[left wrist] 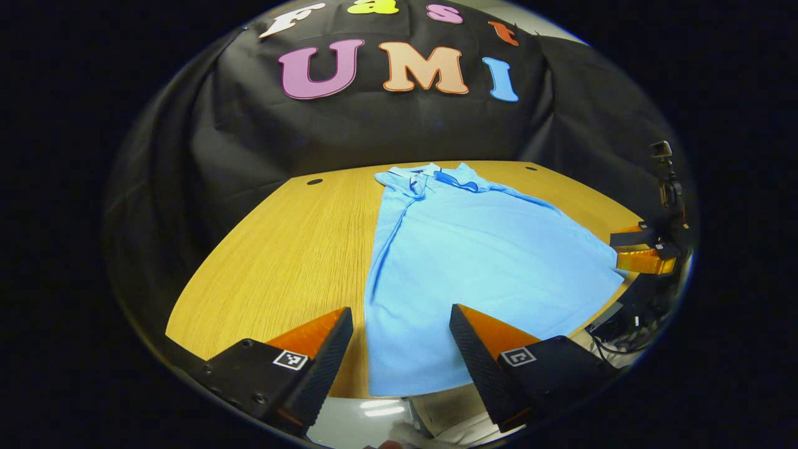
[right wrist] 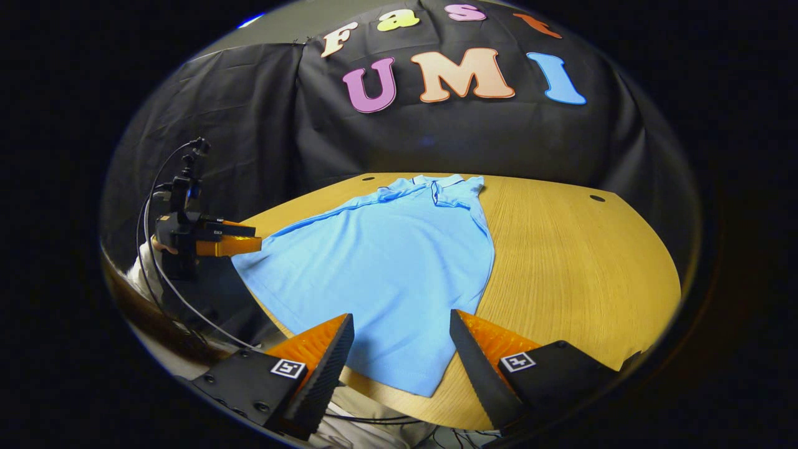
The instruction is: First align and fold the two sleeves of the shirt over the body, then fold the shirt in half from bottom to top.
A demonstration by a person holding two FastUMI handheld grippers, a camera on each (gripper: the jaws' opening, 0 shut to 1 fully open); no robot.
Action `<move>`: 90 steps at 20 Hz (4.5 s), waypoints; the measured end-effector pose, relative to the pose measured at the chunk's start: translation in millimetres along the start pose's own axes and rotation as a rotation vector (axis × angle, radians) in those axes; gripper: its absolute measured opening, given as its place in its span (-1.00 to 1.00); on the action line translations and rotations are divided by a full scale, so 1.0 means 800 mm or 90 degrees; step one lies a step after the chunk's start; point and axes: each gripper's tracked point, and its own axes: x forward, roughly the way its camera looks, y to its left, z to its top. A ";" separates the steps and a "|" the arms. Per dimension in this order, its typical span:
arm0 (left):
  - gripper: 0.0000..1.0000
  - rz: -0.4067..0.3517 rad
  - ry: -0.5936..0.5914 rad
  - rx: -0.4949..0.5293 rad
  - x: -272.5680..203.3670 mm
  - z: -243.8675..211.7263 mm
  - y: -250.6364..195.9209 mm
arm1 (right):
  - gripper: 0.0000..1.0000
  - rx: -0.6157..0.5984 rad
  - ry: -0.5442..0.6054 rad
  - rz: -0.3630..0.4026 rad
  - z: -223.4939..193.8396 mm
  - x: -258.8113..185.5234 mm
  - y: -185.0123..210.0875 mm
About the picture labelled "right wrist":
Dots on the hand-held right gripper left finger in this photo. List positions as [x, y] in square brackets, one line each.
[324, 380]

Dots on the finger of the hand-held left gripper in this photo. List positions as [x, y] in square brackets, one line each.
[230, 246]
[237, 228]

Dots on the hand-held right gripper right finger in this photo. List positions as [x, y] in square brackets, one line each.
[477, 374]

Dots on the light blue T-shirt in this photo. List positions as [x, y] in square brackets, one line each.
[386, 268]

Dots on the person's white clothing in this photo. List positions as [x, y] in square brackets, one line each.
[361, 433]

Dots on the ceiling light panel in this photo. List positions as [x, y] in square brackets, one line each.
[251, 20]

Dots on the black backdrop cloth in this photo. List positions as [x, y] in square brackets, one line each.
[467, 137]

